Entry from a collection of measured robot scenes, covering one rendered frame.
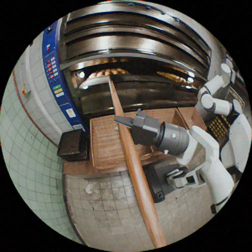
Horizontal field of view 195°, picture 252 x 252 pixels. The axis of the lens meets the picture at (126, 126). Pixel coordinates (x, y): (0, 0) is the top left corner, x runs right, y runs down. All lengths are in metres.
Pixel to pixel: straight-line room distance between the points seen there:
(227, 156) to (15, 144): 1.72
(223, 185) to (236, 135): 0.31
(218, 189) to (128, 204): 1.31
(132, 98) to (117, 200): 1.47
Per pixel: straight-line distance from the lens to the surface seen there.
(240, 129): 0.51
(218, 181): 0.24
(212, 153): 0.22
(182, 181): 0.83
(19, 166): 1.26
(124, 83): 0.69
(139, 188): 0.16
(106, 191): 1.41
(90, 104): 0.77
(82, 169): 0.91
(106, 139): 0.93
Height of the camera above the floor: 1.36
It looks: 49 degrees down
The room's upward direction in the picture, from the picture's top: straight up
